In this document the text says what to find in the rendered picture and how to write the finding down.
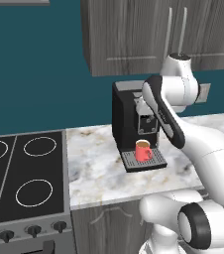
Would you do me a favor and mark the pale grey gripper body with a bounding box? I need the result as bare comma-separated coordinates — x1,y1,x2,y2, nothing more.
133,95,156,117

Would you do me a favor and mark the black coffee machine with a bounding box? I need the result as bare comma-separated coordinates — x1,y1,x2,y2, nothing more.
111,79,168,174

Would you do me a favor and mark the red coffee mug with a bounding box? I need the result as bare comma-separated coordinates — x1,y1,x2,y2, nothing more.
135,139,154,163

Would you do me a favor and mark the black hob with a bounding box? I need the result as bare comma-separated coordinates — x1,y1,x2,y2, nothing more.
0,130,67,226

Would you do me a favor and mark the grey wood base cupboard door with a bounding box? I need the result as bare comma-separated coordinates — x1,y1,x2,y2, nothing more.
70,199,153,254

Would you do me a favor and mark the black stove knob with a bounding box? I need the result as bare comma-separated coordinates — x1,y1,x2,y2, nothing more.
52,220,67,233
0,230,15,243
26,224,43,238

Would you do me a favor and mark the grey range hood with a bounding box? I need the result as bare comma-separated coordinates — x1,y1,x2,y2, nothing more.
0,0,51,7

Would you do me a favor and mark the silver stove front panel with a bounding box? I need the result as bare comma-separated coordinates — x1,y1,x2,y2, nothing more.
0,211,76,254

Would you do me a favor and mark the grey wall socket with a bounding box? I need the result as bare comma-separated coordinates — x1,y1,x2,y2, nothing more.
195,82,212,104

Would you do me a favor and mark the grey wood wall cupboard door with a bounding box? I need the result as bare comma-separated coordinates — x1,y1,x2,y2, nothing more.
80,0,177,77
173,0,224,72

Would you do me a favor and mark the silver cupboard bar handle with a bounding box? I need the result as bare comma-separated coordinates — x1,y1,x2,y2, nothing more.
177,6,188,56
164,6,173,60

